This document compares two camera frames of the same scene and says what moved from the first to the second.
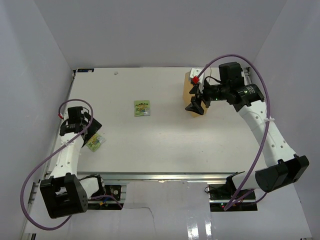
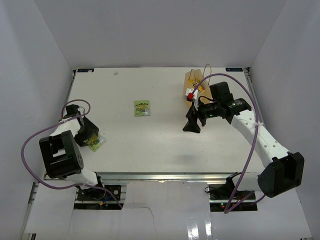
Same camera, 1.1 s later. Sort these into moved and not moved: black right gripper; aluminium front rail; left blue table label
Moved: black right gripper
Not moved: left blue table label; aluminium front rail
